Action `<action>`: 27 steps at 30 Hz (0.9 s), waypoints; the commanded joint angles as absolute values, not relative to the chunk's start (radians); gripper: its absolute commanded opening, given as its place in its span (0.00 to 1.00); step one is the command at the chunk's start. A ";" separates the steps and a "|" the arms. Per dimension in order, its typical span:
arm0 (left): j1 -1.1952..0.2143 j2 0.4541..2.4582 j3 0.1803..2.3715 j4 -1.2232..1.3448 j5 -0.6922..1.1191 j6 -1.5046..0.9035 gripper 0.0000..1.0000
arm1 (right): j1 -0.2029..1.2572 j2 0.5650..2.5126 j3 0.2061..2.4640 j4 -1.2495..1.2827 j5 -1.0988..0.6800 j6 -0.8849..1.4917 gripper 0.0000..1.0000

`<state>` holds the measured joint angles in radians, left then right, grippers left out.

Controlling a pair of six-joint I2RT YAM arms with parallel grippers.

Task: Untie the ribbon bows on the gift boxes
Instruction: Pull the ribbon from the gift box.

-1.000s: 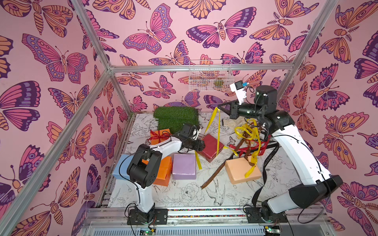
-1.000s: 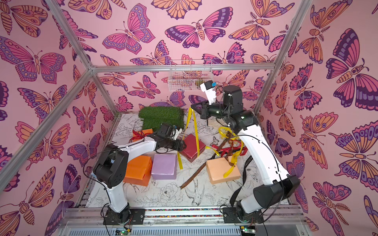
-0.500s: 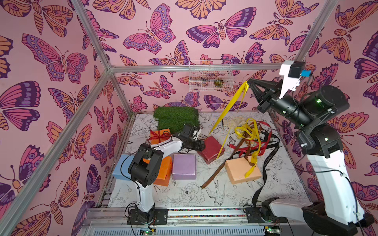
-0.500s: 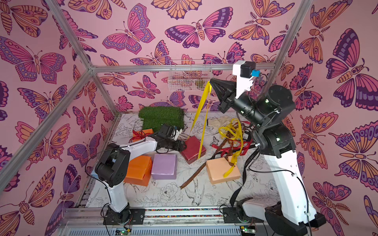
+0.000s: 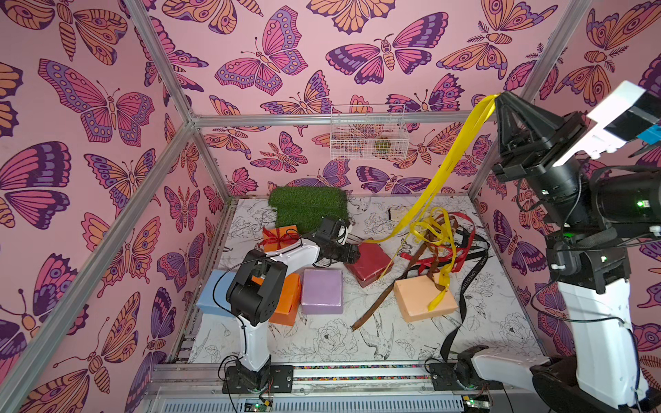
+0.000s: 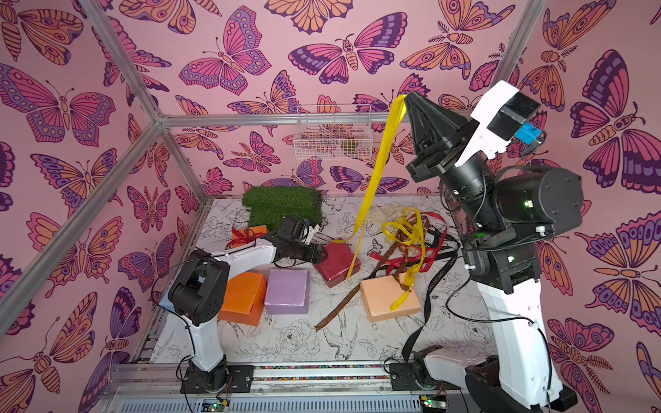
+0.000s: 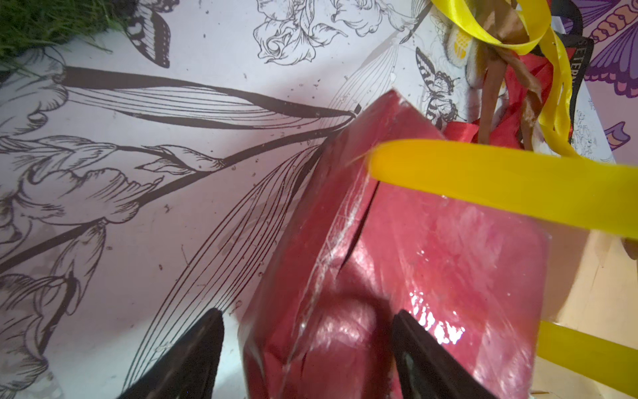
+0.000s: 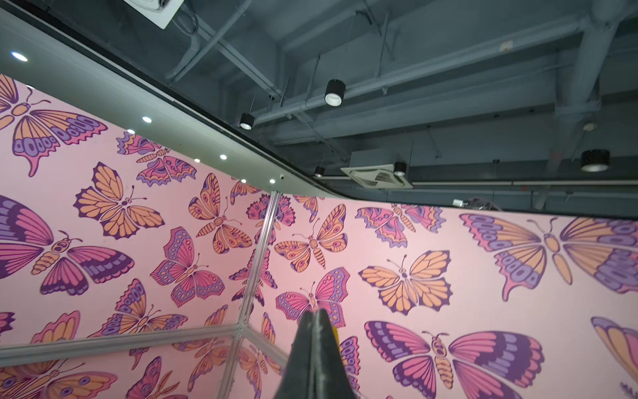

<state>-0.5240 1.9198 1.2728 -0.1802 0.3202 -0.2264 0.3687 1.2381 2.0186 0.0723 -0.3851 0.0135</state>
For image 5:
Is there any dark red gift box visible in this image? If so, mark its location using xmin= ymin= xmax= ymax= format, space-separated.
xmin=345 ymin=242 xmax=394 ymax=288

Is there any lilac gift box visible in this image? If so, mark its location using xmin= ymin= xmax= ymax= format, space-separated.
xmin=301 ymin=268 xmax=344 ymax=315

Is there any small orange gift box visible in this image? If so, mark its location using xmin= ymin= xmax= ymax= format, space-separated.
xmin=260 ymin=224 xmax=301 ymax=253

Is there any large orange gift box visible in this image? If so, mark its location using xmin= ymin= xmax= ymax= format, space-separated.
xmin=269 ymin=273 xmax=302 ymax=327

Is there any peach gift box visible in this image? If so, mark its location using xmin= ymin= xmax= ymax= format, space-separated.
xmin=394 ymin=276 xmax=459 ymax=324

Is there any light blue gift box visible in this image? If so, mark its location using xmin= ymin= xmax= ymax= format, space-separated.
xmin=196 ymin=269 xmax=236 ymax=318

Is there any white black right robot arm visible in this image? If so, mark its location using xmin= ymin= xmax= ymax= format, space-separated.
xmin=454 ymin=81 xmax=660 ymax=412

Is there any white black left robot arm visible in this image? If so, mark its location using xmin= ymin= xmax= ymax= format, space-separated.
xmin=225 ymin=217 xmax=360 ymax=373

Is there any green artificial grass mat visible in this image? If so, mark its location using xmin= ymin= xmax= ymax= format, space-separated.
xmin=268 ymin=187 xmax=349 ymax=233

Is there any beige knit work glove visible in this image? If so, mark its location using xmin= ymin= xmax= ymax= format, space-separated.
xmin=388 ymin=205 xmax=411 ymax=223

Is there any aluminium frame post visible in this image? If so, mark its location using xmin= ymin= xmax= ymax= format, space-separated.
xmin=468 ymin=0 xmax=592 ymax=201

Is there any white wire basket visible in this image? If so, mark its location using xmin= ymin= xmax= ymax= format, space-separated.
xmin=328 ymin=111 xmax=410 ymax=162

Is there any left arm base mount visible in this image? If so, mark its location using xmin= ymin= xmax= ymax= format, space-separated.
xmin=222 ymin=361 xmax=294 ymax=395

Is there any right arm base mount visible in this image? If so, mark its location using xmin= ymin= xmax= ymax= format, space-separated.
xmin=423 ymin=345 xmax=504 ymax=392

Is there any aluminium front rail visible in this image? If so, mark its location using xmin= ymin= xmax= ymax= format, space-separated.
xmin=146 ymin=360 xmax=538 ymax=413

